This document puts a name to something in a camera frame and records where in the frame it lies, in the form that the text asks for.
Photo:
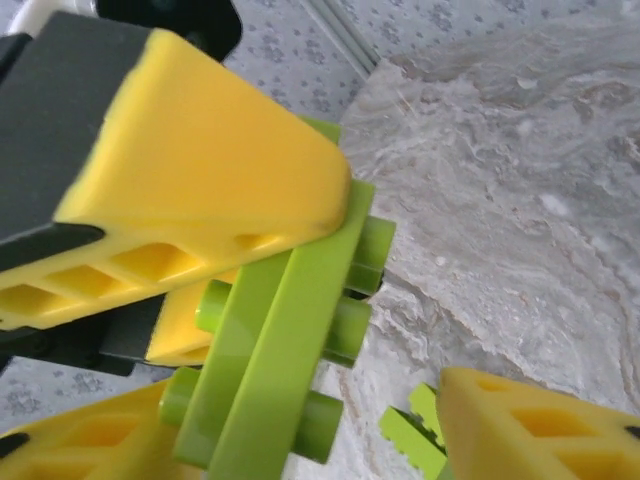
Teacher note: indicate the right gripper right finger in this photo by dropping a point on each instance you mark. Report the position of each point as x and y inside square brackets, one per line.
[540, 440]

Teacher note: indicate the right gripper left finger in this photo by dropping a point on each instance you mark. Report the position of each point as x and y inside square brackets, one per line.
[75, 450]

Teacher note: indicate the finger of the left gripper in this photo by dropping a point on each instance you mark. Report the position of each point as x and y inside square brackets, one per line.
[190, 320]
[200, 165]

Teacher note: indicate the green lego brick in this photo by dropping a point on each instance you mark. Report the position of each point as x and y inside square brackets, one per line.
[300, 325]
[410, 440]
[225, 380]

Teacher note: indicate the aluminium frame post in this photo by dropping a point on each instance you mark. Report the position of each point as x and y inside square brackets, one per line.
[345, 40]

